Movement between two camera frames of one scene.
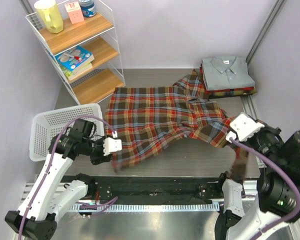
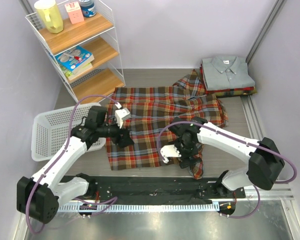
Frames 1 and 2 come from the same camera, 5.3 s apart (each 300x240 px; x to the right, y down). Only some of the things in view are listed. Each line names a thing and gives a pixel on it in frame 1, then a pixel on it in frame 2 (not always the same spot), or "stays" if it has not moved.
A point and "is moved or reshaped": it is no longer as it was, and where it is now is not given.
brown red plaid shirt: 144,120 is moved or reshaped
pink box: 75,11 stays
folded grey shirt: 226,72 stays
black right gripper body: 267,141 -> 185,148
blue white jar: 88,8 stays
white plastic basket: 45,126 stays
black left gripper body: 96,151 -> 112,131
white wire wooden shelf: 85,54 stays
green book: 69,74 stays
